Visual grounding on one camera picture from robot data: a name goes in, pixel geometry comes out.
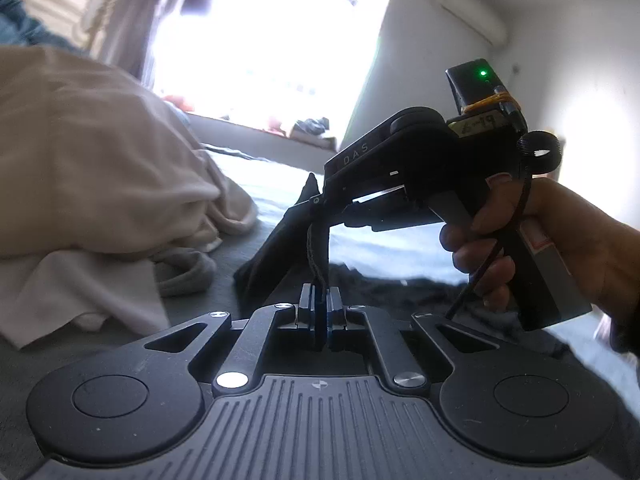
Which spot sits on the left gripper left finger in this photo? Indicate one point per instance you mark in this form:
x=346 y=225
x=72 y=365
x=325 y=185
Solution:
x=282 y=326

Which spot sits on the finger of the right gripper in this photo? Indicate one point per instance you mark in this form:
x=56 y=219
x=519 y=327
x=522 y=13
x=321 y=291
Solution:
x=316 y=203

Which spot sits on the orange item on sill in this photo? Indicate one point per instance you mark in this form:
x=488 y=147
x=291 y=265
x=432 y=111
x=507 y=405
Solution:
x=180 y=103

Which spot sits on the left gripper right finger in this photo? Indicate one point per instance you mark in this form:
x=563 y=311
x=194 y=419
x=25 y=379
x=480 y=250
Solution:
x=372 y=332

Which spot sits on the grey curtain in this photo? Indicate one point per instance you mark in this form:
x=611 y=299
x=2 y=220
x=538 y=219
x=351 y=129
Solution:
x=132 y=29

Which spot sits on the beige clothes pile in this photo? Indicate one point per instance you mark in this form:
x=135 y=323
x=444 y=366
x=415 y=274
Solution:
x=109 y=204

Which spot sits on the clothes on window sill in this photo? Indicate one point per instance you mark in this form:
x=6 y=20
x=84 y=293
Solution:
x=315 y=132

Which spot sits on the wall air conditioner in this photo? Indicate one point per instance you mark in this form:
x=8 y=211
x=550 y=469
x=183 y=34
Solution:
x=479 y=17

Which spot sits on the blue duvet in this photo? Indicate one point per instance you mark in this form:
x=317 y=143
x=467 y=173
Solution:
x=18 y=28

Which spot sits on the black t-shirt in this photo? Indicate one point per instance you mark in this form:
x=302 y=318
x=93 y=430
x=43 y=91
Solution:
x=350 y=269

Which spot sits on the person right hand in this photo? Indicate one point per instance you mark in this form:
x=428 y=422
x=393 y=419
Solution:
x=550 y=244

